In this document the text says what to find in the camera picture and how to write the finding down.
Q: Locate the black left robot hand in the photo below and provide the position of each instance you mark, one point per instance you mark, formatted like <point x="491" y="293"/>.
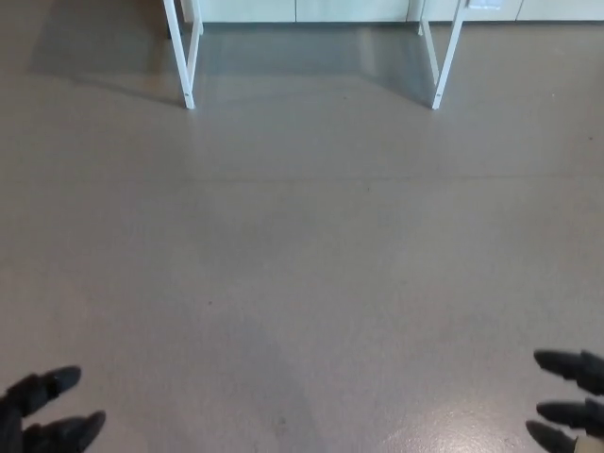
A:
<point x="42" y="387"/>

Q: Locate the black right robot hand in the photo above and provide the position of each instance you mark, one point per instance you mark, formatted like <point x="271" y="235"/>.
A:
<point x="571" y="365"/>

